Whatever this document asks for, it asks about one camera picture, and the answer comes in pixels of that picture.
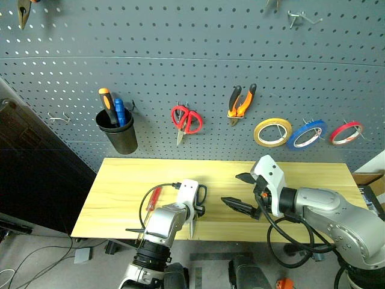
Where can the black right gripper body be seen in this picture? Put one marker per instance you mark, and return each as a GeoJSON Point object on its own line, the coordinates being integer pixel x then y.
{"type": "Point", "coordinates": [261, 201]}

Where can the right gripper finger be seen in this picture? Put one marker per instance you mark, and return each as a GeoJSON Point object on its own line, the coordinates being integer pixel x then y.
{"type": "Point", "coordinates": [240, 204]}
{"type": "Point", "coordinates": [247, 178]}

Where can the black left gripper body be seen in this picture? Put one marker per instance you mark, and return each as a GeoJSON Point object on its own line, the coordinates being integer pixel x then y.
{"type": "Point", "coordinates": [200, 211]}

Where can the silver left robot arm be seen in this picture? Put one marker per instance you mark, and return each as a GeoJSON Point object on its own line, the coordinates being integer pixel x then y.
{"type": "Point", "coordinates": [164, 222]}

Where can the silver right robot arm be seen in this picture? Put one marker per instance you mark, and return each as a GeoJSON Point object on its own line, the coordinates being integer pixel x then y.
{"type": "Point", "coordinates": [334, 216]}

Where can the yellow tape roll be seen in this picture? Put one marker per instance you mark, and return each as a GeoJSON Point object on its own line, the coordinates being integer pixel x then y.
{"type": "Point", "coordinates": [258, 132]}

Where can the metal hook with yellow tape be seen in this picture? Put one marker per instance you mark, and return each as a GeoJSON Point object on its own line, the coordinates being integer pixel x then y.
{"type": "Point", "coordinates": [281, 132]}

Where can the blue tape roll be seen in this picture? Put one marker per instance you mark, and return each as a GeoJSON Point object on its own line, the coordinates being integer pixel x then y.
{"type": "Point", "coordinates": [293, 141]}

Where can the metal hook with blue tape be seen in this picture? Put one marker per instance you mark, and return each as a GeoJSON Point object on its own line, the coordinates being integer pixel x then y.
{"type": "Point", "coordinates": [318, 132]}

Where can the red tape roll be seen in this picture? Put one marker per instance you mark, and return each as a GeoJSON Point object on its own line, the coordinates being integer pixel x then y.
{"type": "Point", "coordinates": [334, 137]}

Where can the metal hook with red tape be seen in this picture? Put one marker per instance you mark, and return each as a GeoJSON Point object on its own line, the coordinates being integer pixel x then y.
{"type": "Point", "coordinates": [359, 131]}

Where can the grey metal pegboard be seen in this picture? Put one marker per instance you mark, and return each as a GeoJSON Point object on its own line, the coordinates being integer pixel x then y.
{"type": "Point", "coordinates": [192, 69]}

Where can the black table caster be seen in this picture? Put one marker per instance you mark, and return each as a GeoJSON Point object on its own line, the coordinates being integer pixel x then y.
{"type": "Point", "coordinates": [290, 250]}

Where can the small dark rounded shape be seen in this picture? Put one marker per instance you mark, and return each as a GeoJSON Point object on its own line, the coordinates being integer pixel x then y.
{"type": "Point", "coordinates": [176, 275]}

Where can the large dark rounded shape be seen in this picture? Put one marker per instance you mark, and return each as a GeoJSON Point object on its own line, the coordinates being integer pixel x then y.
{"type": "Point", "coordinates": [248, 274]}

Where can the orange and black pliers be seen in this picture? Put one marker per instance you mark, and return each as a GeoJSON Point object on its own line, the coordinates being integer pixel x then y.
{"type": "Point", "coordinates": [245, 100]}

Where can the small orange object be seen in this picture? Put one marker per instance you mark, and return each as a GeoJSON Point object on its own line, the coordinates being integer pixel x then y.
{"type": "Point", "coordinates": [285, 283]}

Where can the black table foot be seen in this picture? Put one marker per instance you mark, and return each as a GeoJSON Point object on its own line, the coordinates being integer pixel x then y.
{"type": "Point", "coordinates": [112, 247]}

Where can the brown cardboard box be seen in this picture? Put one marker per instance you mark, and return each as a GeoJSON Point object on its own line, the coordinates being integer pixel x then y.
{"type": "Point", "coordinates": [365, 177]}

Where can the black plastic cup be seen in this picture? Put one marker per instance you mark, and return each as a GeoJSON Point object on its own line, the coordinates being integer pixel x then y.
{"type": "Point", "coordinates": [121, 137]}

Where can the black printed box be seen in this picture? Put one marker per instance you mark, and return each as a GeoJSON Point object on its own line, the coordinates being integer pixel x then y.
{"type": "Point", "coordinates": [373, 198]}

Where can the black cup holder hook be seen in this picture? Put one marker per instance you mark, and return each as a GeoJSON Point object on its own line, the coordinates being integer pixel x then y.
{"type": "Point", "coordinates": [134, 106]}

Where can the small grey floor box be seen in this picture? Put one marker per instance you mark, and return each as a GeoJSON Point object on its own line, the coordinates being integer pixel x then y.
{"type": "Point", "coordinates": [82, 256]}

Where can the orange and black screwdriver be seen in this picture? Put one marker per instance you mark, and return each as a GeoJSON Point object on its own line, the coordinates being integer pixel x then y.
{"type": "Point", "coordinates": [107, 102]}

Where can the dark wooden cabinet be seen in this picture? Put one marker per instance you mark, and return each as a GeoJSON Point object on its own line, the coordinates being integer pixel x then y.
{"type": "Point", "coordinates": [39, 168]}

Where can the double prong metal peg hook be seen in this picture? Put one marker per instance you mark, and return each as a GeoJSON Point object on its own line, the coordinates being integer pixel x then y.
{"type": "Point", "coordinates": [296, 16]}

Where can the metal tool tips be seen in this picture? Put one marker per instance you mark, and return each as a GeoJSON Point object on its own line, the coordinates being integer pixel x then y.
{"type": "Point", "coordinates": [273, 3]}

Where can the black flat device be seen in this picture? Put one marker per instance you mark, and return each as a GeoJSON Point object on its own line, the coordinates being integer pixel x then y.
{"type": "Point", "coordinates": [15, 226]}

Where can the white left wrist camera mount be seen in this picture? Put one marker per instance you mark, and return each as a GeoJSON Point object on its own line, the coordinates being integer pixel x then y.
{"type": "Point", "coordinates": [188, 192]}

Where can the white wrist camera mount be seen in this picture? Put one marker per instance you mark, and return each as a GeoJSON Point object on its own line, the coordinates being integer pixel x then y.
{"type": "Point", "coordinates": [188, 192]}
{"type": "Point", "coordinates": [272, 177]}

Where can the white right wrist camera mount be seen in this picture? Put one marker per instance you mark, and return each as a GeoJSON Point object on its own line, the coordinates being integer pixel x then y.
{"type": "Point", "coordinates": [272, 177]}

